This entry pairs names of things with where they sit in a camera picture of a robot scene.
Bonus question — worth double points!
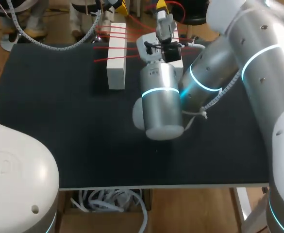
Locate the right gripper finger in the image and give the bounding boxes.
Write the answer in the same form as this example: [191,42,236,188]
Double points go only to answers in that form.
[156,0,174,24]

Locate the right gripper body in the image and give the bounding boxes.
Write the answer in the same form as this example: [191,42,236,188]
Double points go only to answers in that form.
[136,21,183,65]

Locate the person's legs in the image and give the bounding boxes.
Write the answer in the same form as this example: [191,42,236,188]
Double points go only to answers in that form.
[69,0,90,37]
[0,0,48,38]

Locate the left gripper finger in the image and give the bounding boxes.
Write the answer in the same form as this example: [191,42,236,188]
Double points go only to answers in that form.
[115,0,130,17]

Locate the bundle of white cables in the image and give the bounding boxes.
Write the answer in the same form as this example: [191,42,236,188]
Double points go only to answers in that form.
[70,189,149,233]

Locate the white cable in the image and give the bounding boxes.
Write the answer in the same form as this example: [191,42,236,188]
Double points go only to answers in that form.
[180,69,241,133]
[0,0,103,52]

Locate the cardboard box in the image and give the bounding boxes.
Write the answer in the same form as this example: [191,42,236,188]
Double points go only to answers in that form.
[63,188,153,233]

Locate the white block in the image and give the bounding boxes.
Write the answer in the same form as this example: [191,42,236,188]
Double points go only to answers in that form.
[106,22,128,90]

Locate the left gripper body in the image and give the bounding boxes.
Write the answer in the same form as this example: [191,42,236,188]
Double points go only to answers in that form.
[102,0,116,14]

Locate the black chair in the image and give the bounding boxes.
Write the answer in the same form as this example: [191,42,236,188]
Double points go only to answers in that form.
[180,0,208,25]

